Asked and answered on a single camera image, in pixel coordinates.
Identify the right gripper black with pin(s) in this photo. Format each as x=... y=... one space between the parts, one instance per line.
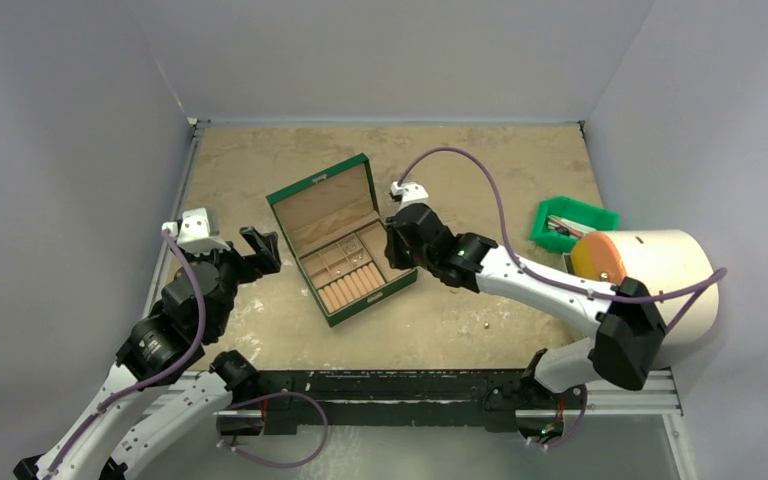
x=400 y=238

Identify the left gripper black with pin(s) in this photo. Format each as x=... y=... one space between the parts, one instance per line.
x=254 y=265

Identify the green ring tray insert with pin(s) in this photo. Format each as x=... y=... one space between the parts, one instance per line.
x=342 y=285

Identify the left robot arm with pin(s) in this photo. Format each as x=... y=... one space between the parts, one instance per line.
x=192 y=312

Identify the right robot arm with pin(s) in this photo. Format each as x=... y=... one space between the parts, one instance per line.
x=622 y=328

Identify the green jewelry box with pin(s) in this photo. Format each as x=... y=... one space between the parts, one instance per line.
x=332 y=225

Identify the green plastic bin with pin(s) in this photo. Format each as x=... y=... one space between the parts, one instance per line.
x=560 y=222

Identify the white cylinder orange lid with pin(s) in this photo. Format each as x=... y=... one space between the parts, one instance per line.
x=665 y=261

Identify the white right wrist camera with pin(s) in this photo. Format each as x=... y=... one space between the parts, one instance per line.
x=408 y=193

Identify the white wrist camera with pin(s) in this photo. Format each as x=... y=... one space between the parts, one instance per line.
x=195 y=232
x=408 y=193

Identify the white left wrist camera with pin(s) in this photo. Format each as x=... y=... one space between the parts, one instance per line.
x=195 y=232

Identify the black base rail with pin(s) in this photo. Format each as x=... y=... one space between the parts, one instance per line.
x=496 y=400

